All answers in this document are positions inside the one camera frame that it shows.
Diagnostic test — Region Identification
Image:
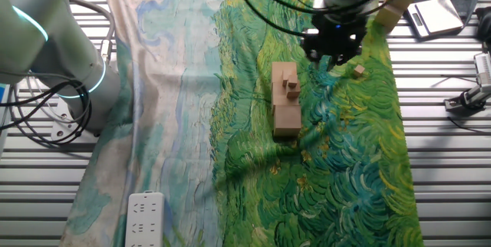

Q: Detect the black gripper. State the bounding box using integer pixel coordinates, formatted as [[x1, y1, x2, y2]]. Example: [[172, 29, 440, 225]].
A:
[[300, 12, 368, 68]]

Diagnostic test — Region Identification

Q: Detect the medium wooden cube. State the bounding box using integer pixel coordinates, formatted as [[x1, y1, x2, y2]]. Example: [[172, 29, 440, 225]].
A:
[[282, 69, 295, 88]]

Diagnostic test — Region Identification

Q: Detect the small wooden cube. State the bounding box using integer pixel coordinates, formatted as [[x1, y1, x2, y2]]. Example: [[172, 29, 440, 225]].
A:
[[285, 84, 302, 100]]

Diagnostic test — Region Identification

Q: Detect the silver digital scale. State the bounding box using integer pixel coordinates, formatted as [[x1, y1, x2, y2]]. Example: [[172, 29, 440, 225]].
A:
[[405, 0, 464, 39]]

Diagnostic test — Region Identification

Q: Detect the green blue painted cloth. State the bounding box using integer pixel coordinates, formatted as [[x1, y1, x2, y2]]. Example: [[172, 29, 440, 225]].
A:
[[59, 0, 425, 247]]

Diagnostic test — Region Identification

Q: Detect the dark round object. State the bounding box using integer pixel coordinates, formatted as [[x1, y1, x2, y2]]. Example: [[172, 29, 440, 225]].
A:
[[474, 5, 491, 44]]

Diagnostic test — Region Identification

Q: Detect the white power strip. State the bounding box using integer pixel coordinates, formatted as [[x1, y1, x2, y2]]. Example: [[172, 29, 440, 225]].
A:
[[124, 189, 166, 247]]

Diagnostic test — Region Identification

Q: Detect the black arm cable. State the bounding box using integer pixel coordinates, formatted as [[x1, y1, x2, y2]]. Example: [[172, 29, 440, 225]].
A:
[[228, 0, 414, 38]]

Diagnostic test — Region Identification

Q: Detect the grey black camera mount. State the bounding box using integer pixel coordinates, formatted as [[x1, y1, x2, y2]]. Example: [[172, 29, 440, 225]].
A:
[[443, 84, 491, 113]]

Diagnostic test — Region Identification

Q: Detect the thin black cable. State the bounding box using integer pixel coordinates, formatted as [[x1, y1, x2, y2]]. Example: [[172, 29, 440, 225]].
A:
[[447, 115, 491, 135]]

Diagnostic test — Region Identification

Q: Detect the silver ribbed camera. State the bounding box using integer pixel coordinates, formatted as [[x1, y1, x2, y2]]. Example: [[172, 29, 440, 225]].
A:
[[473, 51, 491, 87]]

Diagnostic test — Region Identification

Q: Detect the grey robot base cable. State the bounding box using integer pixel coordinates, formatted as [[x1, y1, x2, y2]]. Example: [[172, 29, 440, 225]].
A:
[[67, 0, 117, 66]]

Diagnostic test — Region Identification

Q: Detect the black base cable bundle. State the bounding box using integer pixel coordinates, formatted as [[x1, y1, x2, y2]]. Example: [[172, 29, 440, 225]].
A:
[[0, 80, 93, 147]]

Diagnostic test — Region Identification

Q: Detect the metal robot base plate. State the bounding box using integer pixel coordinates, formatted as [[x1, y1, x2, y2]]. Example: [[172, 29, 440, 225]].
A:
[[49, 97, 101, 143]]

